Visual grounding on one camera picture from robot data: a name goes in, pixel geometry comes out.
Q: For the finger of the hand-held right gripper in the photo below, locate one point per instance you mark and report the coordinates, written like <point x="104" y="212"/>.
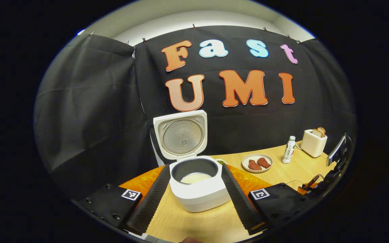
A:
<point x="304" y="191"/>

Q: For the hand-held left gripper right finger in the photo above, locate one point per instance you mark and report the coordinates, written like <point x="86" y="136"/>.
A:
<point x="238" y="202"/>

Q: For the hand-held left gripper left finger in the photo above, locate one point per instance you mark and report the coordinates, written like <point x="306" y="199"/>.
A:
<point x="150" y="206"/>

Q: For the white rice cooker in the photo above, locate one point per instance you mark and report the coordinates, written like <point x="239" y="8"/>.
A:
<point x="198" y="195"/>

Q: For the white rice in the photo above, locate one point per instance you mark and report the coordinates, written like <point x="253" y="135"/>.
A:
<point x="196" y="178"/>

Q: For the white toaster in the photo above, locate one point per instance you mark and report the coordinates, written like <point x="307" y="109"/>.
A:
<point x="312" y="145"/>

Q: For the toasted bread slice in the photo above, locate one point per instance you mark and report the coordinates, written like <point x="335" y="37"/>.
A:
<point x="322" y="130"/>
<point x="316" y="133"/>

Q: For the round beige plate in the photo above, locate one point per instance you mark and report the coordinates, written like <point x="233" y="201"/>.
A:
<point x="257" y="170"/>

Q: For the red steak piece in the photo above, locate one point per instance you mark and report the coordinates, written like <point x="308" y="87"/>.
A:
<point x="264" y="162"/>
<point x="254" y="165"/>

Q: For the white drink bottle green cap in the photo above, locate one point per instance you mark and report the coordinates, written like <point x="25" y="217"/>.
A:
<point x="288" y="152"/>

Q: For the black backdrop cloth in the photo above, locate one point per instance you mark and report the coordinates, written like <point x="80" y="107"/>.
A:
<point x="96" y="118"/>

